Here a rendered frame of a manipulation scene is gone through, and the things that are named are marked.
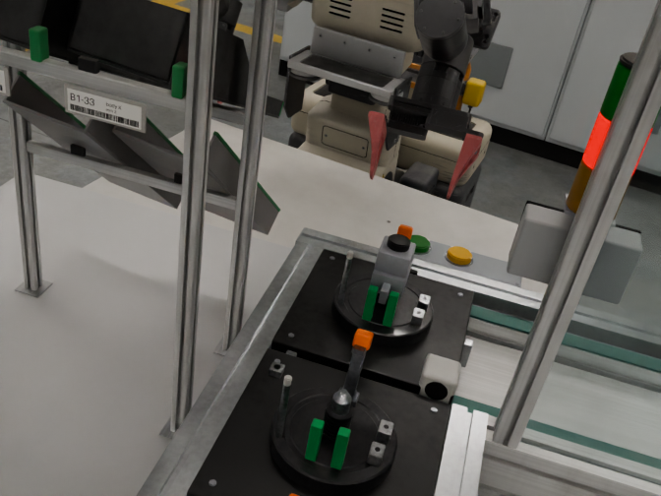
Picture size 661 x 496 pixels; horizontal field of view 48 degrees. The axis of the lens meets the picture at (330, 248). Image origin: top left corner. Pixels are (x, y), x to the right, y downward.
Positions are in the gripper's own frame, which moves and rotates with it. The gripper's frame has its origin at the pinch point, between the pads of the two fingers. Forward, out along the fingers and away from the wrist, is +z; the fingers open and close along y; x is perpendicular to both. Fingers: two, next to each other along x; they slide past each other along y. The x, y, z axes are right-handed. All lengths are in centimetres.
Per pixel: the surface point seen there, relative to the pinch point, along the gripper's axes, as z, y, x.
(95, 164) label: 7.9, -40.9, 1.7
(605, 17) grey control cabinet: -171, 47, 250
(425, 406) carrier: 25.7, 8.9, 3.4
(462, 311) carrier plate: 11.5, 10.8, 19.3
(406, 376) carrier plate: 22.8, 5.7, 6.6
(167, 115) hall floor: -72, -147, 254
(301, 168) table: -14, -29, 64
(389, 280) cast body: 11.7, 0.3, 7.0
